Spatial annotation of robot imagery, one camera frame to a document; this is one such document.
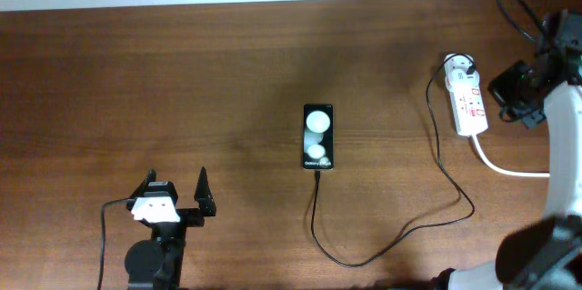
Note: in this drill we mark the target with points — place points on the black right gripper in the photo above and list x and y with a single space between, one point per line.
526 115

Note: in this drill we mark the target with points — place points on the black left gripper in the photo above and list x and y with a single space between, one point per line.
205 202

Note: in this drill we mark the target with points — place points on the black Galaxy smartphone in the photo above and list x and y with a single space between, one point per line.
318 137

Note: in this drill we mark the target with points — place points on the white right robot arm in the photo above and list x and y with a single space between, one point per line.
545 254

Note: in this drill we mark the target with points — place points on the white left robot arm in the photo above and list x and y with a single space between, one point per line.
156 263

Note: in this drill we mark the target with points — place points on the white power strip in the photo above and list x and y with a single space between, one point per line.
462 81

